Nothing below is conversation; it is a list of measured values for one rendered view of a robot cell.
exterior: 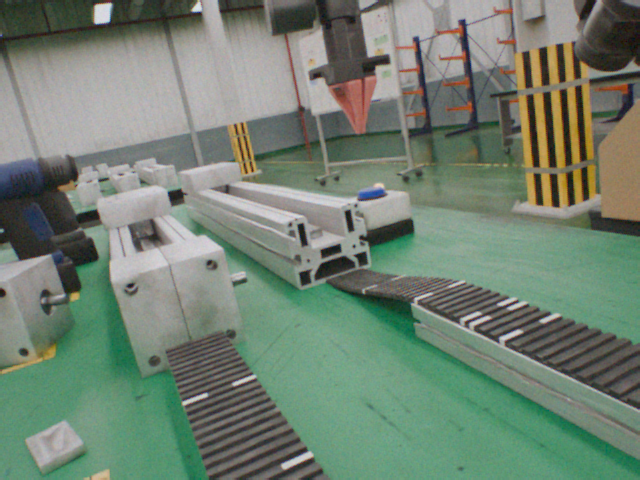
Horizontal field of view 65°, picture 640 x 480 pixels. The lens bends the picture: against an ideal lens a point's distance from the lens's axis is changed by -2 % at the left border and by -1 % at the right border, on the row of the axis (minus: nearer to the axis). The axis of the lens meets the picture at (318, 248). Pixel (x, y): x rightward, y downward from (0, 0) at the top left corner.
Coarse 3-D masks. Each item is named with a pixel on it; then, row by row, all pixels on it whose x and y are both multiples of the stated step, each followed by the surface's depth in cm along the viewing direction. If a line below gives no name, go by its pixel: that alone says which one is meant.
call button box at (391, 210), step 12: (396, 192) 75; (372, 204) 71; (384, 204) 72; (396, 204) 73; (408, 204) 73; (360, 216) 72; (372, 216) 71; (384, 216) 72; (396, 216) 73; (408, 216) 74; (372, 228) 72; (384, 228) 72; (396, 228) 73; (408, 228) 74; (372, 240) 72; (384, 240) 73
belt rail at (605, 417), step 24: (432, 312) 40; (432, 336) 40; (456, 336) 37; (480, 336) 34; (480, 360) 35; (504, 360) 33; (528, 360) 31; (504, 384) 33; (528, 384) 31; (552, 384) 29; (576, 384) 27; (552, 408) 30; (576, 408) 28; (600, 408) 26; (624, 408) 25; (600, 432) 27; (624, 432) 25
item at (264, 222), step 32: (192, 192) 115; (256, 192) 93; (288, 192) 80; (224, 224) 96; (256, 224) 73; (288, 224) 58; (320, 224) 68; (352, 224) 62; (256, 256) 75; (288, 256) 60; (320, 256) 60; (352, 256) 62
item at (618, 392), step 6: (630, 378) 26; (636, 378) 26; (618, 384) 26; (624, 384) 25; (630, 384) 25; (636, 384) 25; (606, 390) 26; (612, 390) 25; (618, 390) 25; (624, 390) 25; (630, 390) 25; (636, 390) 25; (612, 396) 25; (618, 396) 25; (624, 396) 25; (630, 396) 25; (636, 396) 24; (624, 402) 25; (630, 402) 24; (636, 402) 24; (636, 408) 24
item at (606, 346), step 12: (600, 336) 30; (612, 336) 30; (576, 348) 30; (588, 348) 29; (600, 348) 29; (612, 348) 29; (624, 348) 29; (552, 360) 29; (564, 360) 29; (576, 360) 28; (588, 360) 28; (600, 360) 28; (564, 372) 28; (576, 372) 28
